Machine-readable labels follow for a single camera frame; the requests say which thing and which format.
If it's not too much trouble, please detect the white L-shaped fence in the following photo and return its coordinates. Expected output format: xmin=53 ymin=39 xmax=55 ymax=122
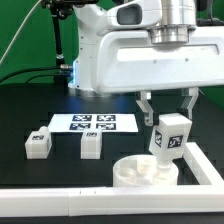
xmin=0 ymin=142 xmax=224 ymax=217

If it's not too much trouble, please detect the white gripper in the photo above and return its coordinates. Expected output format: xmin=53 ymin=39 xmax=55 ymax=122
xmin=91 ymin=27 xmax=224 ymax=126

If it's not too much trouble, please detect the white round stool seat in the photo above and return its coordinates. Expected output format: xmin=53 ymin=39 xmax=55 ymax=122
xmin=113 ymin=155 xmax=179 ymax=187

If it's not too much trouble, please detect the white marker sheet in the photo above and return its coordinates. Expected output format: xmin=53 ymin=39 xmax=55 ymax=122
xmin=48 ymin=114 xmax=138 ymax=133

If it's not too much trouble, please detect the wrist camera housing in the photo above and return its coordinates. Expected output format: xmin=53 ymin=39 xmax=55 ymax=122
xmin=106 ymin=0 xmax=162 ymax=32

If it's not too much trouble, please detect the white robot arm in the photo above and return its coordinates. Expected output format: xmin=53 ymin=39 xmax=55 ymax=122
xmin=70 ymin=0 xmax=224 ymax=126

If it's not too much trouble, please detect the black camera stand pole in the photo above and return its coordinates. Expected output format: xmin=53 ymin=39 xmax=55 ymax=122
xmin=41 ymin=0 xmax=99 ymax=84

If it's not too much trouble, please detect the white cable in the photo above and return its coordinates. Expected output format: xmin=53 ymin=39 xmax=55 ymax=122
xmin=0 ymin=0 xmax=43 ymax=66

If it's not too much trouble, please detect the black cable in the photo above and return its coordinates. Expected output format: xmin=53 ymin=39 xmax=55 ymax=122
xmin=0 ymin=65 xmax=73 ymax=85

